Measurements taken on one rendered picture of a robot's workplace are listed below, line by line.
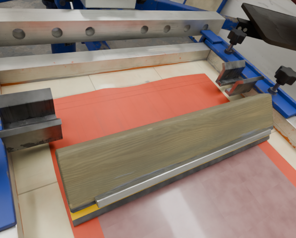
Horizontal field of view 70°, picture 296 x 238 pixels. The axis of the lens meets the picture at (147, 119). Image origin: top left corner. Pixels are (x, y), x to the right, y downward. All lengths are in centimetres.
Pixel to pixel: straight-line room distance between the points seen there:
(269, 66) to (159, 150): 234
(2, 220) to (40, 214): 6
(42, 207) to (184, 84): 39
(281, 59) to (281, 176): 211
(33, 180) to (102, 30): 34
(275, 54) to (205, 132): 223
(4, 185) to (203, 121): 28
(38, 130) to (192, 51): 43
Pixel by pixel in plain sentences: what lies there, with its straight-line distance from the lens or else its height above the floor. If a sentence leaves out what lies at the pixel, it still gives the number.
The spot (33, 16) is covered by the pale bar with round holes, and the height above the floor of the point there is 104.
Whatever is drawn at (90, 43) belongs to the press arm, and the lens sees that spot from 69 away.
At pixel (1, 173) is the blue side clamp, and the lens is 30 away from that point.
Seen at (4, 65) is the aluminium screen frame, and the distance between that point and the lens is 46.
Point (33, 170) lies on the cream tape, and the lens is 35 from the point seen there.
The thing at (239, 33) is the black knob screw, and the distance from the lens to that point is 61.
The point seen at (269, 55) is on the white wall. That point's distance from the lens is 259.
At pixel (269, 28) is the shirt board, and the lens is 115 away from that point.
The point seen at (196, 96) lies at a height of 95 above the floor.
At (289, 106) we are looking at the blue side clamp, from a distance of 57.
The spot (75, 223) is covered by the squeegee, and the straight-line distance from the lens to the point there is 30.
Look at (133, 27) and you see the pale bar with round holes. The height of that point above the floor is 102.
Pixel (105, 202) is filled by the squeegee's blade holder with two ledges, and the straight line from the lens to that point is 28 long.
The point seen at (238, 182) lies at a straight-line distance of 41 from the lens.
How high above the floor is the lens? 126
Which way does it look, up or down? 47 degrees down
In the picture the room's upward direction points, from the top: 19 degrees clockwise
